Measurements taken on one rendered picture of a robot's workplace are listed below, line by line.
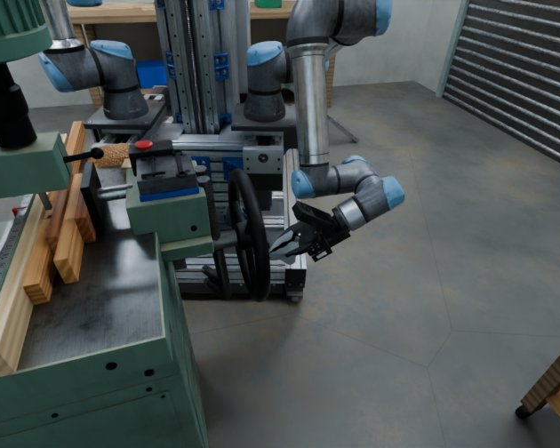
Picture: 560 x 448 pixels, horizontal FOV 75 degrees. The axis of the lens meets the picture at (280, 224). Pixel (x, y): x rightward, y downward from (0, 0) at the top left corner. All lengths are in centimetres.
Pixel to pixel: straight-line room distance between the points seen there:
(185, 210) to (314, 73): 43
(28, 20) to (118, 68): 80
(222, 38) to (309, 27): 62
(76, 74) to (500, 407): 181
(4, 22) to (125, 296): 37
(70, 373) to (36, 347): 6
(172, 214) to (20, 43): 31
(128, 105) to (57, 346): 98
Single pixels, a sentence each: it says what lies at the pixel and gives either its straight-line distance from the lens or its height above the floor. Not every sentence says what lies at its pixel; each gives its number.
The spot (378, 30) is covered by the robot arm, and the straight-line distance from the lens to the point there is 98.
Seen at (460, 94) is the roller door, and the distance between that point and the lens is 430.
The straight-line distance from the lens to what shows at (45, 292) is 62.
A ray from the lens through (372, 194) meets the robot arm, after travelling 89.
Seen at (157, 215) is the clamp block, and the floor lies 93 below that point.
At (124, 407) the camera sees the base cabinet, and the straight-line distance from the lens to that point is 78.
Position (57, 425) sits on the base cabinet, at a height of 66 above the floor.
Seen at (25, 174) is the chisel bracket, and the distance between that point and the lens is 67.
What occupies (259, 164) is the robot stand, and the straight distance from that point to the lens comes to 125.
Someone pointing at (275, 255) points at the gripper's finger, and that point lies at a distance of 90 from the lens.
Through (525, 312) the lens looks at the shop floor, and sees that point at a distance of 204.
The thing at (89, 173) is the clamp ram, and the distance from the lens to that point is 71.
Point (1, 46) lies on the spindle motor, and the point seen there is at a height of 122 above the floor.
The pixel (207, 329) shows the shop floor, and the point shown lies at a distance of 165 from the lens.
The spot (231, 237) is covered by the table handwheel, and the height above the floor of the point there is 82.
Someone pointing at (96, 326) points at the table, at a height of 90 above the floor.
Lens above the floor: 132
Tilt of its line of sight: 38 degrees down
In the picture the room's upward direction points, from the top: 1 degrees clockwise
